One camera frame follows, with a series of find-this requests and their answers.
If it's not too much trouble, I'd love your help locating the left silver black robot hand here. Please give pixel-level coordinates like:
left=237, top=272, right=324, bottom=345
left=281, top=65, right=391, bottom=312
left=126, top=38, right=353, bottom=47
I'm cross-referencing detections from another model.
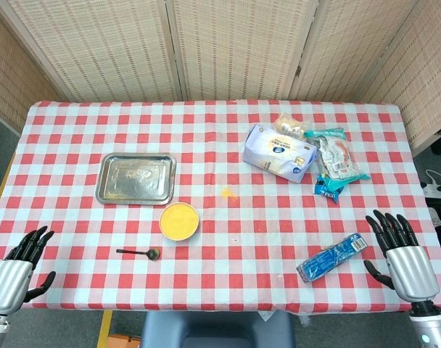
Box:
left=0, top=225, right=57, bottom=315

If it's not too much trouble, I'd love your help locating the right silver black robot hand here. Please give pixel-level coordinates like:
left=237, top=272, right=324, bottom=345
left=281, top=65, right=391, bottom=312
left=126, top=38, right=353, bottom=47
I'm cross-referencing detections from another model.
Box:
left=363, top=209, right=441, bottom=304

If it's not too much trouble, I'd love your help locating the metal spoon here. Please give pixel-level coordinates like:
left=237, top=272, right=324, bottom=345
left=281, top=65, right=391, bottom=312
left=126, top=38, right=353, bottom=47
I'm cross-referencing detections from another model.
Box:
left=115, top=246, right=162, bottom=262

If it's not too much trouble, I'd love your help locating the rectangular stainless steel tray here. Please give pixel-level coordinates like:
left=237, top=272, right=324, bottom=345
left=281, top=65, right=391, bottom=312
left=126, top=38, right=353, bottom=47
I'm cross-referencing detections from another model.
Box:
left=94, top=152, right=178, bottom=206

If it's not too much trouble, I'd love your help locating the bowl of yellow powder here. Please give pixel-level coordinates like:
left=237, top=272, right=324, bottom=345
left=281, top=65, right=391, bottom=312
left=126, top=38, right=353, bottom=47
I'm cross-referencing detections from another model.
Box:
left=158, top=202, right=201, bottom=243

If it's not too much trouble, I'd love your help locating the long blue biscuit package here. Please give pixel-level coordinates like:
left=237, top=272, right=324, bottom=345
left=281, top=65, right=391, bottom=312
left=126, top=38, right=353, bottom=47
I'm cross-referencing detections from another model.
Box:
left=295, top=232, right=368, bottom=284

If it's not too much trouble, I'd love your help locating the small blue snack packet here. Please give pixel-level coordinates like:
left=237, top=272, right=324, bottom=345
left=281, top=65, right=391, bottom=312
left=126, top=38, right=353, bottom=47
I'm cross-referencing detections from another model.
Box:
left=313, top=174, right=343, bottom=204

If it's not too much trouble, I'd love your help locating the orange box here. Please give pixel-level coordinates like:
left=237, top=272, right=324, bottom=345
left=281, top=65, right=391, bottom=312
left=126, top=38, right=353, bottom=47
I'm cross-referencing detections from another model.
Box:
left=107, top=333, right=141, bottom=348

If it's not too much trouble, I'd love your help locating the teal clear snack bag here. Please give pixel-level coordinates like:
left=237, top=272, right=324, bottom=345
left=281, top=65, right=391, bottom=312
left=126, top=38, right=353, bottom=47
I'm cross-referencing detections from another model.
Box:
left=302, top=127, right=372, bottom=191

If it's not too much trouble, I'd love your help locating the light purple food bag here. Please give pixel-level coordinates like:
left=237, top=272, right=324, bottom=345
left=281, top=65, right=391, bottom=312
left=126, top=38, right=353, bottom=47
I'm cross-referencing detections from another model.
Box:
left=242, top=123, right=318, bottom=184

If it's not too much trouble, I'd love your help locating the red white checkered tablecloth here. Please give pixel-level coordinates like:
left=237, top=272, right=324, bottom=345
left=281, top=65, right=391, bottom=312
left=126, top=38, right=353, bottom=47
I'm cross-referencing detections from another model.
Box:
left=0, top=99, right=441, bottom=315

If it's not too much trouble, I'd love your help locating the clear beige bread packet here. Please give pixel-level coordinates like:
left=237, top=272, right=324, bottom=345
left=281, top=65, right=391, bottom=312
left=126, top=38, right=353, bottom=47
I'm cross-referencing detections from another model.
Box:
left=271, top=111, right=310, bottom=141

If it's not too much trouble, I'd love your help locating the dark blue chair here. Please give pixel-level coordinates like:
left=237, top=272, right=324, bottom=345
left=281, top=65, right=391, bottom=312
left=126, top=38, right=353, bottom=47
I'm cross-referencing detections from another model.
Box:
left=139, top=310, right=297, bottom=348

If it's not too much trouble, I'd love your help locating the beige woven folding screen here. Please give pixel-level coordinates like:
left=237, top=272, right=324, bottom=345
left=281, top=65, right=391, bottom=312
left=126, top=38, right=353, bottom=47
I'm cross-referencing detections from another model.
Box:
left=0, top=0, right=441, bottom=157

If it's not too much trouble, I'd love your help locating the white cable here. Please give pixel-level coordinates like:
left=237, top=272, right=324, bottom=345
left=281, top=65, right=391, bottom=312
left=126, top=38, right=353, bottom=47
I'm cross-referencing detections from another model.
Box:
left=421, top=169, right=441, bottom=189

